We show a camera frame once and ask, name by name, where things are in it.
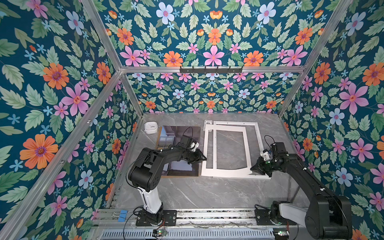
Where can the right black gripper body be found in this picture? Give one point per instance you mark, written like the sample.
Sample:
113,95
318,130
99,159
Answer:
266,167

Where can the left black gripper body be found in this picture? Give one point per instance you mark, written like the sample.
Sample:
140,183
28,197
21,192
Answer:
192,156

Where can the white photo mat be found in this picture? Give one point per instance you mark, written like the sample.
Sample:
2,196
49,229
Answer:
228,172

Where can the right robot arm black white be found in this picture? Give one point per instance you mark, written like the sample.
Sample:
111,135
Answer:
329,216

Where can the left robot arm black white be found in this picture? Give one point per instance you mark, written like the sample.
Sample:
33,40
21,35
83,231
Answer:
146,172

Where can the white round device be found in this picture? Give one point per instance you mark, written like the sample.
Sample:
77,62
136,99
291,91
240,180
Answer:
151,127

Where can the blue binder clip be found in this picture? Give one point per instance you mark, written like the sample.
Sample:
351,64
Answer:
122,216

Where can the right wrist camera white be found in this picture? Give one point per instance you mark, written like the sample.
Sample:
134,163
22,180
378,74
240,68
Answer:
265,154

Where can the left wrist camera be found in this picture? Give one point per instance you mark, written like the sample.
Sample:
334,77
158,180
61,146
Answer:
187,142

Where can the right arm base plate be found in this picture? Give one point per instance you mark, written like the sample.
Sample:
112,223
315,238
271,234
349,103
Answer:
262,217

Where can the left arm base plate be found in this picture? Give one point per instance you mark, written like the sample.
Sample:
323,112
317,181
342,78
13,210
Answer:
162,218

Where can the white cable duct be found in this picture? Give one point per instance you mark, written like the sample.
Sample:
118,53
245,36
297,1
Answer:
189,234

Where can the black hook rail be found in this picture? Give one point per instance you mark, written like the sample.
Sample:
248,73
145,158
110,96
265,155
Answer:
214,70

